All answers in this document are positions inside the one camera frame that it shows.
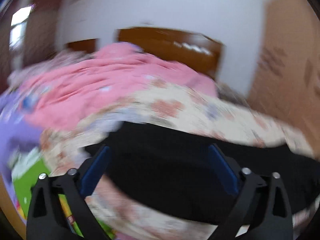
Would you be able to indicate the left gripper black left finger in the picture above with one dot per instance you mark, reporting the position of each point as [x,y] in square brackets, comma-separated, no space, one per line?
[82,179]

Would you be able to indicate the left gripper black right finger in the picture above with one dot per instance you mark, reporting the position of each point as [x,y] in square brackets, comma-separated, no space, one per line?
[261,210]

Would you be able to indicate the black pants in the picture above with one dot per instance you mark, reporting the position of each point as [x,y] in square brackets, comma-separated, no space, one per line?
[170,171]

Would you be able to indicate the green box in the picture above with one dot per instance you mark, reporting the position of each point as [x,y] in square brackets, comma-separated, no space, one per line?
[50,199]

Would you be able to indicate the floral cream bedspread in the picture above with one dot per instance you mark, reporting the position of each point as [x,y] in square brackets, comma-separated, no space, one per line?
[171,106]

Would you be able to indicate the purple blanket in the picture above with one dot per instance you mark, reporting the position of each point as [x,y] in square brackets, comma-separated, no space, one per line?
[16,132]

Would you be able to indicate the light wooden wardrobe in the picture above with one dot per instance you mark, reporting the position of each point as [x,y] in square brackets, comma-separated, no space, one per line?
[286,82]

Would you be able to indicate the pink quilt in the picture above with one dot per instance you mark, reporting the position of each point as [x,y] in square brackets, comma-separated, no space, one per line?
[60,98]

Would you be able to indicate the brown wooden headboard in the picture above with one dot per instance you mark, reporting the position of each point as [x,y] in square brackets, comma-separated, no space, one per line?
[195,50]

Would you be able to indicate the window with bright light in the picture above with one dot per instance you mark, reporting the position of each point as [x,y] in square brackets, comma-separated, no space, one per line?
[18,27]

